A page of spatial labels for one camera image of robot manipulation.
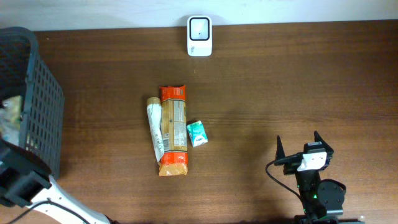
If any teal tissue pack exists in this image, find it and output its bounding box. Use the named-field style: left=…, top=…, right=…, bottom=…
left=187, top=121, right=208, bottom=147

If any yellow noodle packet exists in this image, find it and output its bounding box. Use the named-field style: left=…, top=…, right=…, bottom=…
left=1, top=96, right=22, bottom=146

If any orange pasta packet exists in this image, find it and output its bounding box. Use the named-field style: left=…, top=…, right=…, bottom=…
left=159, top=85, right=188, bottom=177

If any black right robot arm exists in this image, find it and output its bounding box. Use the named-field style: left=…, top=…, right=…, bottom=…
left=266, top=131, right=361, bottom=224

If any white barcode scanner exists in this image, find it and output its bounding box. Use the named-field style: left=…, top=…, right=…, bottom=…
left=187, top=15, right=213, bottom=57

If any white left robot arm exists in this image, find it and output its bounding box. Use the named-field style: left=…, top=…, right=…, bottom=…
left=1, top=140, right=117, bottom=224

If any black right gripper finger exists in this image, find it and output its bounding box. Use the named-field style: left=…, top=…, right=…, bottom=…
left=314, top=131, right=330, bottom=149
left=275, top=135, right=285, bottom=159

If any beige white tube packet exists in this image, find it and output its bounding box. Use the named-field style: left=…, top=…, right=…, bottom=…
left=146, top=97, right=164, bottom=162

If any grey plastic mesh basket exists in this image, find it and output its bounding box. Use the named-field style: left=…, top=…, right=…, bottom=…
left=1, top=27, right=65, bottom=179

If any black camera cable right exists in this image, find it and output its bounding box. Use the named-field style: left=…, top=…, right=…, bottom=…
left=265, top=159, right=307, bottom=212

